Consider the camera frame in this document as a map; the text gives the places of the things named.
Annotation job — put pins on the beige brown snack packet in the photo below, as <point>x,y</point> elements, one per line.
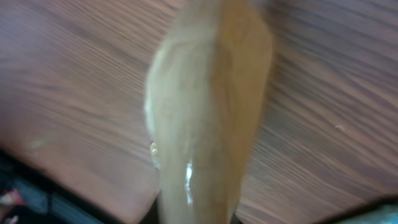
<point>203,103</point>

